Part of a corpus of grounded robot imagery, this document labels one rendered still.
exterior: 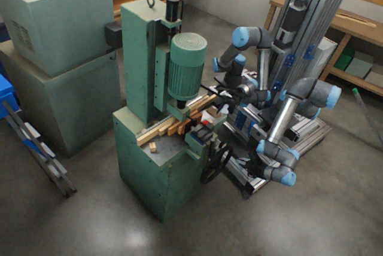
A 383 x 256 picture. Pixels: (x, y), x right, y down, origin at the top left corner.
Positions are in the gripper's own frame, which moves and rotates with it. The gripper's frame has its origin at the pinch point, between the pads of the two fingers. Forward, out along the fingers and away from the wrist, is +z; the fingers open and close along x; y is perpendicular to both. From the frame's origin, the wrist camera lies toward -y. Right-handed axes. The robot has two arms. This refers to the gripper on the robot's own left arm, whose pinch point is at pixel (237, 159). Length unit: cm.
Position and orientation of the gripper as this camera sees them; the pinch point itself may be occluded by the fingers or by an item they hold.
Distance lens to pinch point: 162.9
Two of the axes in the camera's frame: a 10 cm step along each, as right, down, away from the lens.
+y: 2.5, 8.9, 3.9
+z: -6.8, -1.2, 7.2
